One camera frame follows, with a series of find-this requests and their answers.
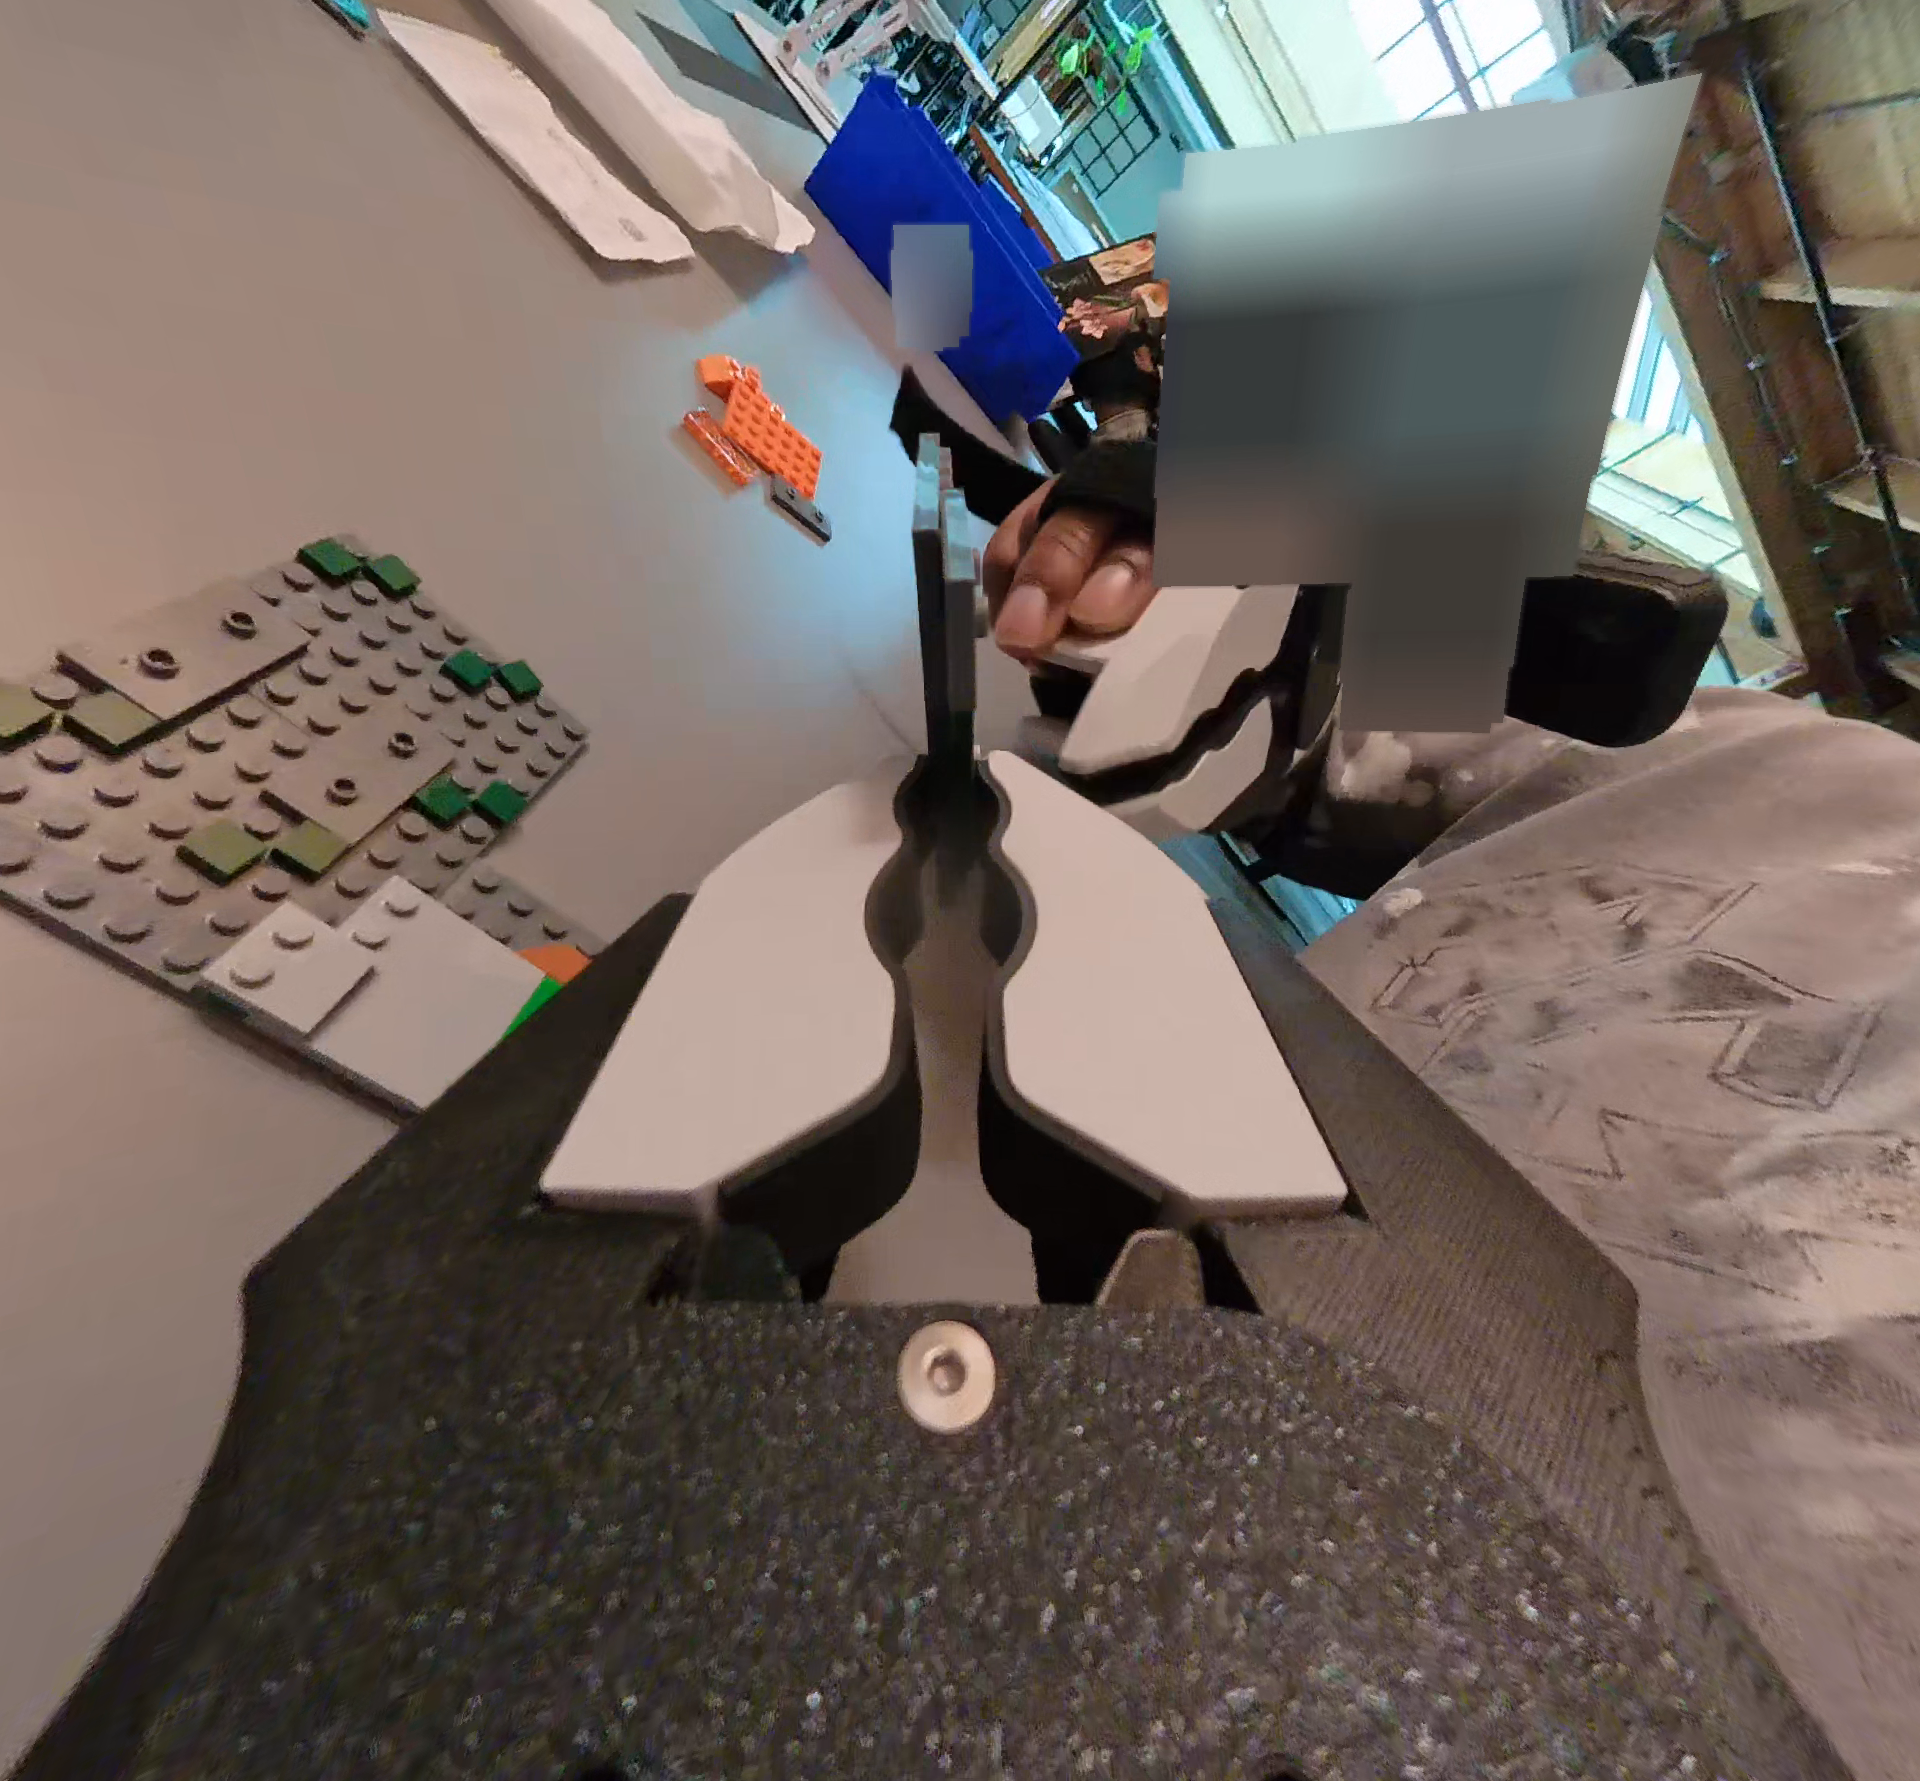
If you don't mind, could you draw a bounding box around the black chair backrest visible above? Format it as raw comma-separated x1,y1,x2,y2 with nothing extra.
1508,562,1732,751

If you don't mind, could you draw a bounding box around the white crumpled paper bag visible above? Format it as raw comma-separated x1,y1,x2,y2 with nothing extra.
360,0,817,257

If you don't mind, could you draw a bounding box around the green plant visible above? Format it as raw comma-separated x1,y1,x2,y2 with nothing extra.
1051,19,1161,111

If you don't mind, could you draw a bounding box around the white instruction sheet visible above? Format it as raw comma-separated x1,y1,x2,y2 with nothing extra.
375,9,696,268

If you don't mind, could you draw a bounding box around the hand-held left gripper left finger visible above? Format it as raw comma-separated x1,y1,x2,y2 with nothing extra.
537,753,923,1300

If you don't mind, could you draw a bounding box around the blue plastic storage bin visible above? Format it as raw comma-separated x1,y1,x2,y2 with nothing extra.
805,72,1086,420

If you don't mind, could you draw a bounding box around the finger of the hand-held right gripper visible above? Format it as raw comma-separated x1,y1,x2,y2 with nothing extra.
1160,694,1334,841
1054,585,1314,781

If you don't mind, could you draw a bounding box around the dark printed booklet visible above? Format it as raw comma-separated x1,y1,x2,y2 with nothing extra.
1040,235,1176,361

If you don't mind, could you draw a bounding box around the person's right hand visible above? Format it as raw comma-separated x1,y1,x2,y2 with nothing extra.
978,475,1161,669

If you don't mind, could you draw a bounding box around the grey lego baseplate build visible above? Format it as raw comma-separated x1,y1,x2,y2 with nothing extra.
0,536,605,1120

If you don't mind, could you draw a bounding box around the orange lego plate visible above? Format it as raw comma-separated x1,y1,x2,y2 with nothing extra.
693,356,826,501

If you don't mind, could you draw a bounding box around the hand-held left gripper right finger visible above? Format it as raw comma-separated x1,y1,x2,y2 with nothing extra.
978,751,1349,1306

